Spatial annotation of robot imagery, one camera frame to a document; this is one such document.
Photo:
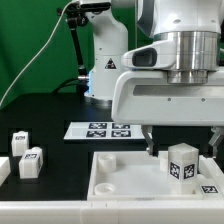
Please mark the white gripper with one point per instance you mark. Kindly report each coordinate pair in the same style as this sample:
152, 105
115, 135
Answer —
146, 98

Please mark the white square tabletop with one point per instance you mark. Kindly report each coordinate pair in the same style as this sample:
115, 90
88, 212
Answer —
132, 175

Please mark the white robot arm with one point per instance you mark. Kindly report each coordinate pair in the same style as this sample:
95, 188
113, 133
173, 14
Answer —
176, 80

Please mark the white base tag plate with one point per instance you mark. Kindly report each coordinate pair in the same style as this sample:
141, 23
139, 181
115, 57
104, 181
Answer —
102, 130

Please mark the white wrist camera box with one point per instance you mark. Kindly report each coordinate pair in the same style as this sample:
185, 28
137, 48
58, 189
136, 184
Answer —
158, 55

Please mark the black camera stand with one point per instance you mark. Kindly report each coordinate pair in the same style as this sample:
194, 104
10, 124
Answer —
75, 17

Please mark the white left wall block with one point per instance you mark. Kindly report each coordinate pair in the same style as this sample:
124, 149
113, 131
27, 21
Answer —
4, 169

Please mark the white front wall fixture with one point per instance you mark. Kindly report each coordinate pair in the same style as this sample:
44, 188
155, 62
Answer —
112, 212

